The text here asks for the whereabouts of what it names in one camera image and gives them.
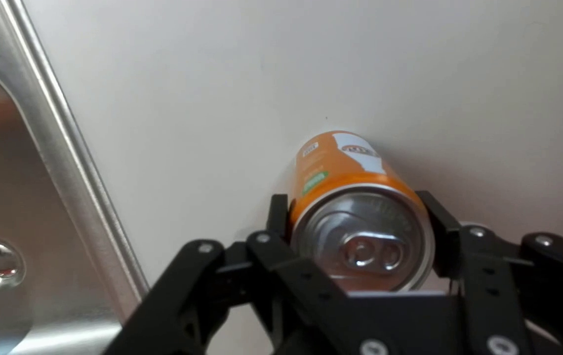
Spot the stainless steel sink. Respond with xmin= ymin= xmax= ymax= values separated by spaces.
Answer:
xmin=0 ymin=0 xmax=151 ymax=355

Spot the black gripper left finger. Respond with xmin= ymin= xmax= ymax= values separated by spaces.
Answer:
xmin=104 ymin=192 xmax=361 ymax=355

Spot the orange soda can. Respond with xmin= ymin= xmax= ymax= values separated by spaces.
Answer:
xmin=288 ymin=128 xmax=438 ymax=296

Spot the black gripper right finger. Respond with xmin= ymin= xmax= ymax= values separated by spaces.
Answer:
xmin=416 ymin=190 xmax=563 ymax=355

